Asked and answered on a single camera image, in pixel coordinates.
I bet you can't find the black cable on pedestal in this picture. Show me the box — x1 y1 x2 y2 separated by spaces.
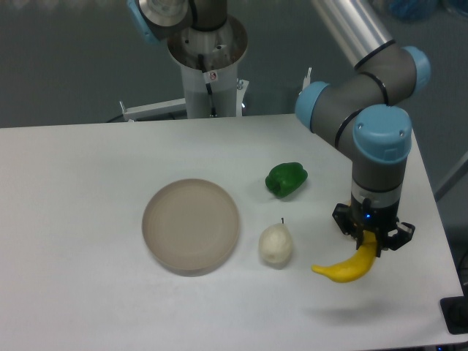
197 53 217 117

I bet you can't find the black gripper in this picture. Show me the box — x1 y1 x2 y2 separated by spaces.
332 196 415 257

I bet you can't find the white metal frame bracket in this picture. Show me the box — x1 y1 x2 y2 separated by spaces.
119 98 186 121

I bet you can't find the yellow banana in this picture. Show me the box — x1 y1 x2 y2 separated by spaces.
311 230 377 283

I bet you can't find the beige round plate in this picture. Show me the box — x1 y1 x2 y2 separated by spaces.
142 178 240 276

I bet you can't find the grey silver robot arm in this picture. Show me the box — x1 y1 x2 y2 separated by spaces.
127 1 431 255

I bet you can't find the white pear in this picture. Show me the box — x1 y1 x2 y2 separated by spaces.
258 219 293 269

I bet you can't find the blue plastic bag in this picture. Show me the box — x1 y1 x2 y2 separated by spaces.
385 0 438 23

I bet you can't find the green bell pepper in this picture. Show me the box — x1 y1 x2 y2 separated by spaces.
265 162 308 198

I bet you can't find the white upright bracket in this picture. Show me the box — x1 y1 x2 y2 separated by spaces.
300 67 312 94

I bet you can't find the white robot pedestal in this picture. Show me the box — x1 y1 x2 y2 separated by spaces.
167 15 248 118

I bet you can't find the black device at table edge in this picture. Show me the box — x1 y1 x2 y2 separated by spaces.
439 296 467 335

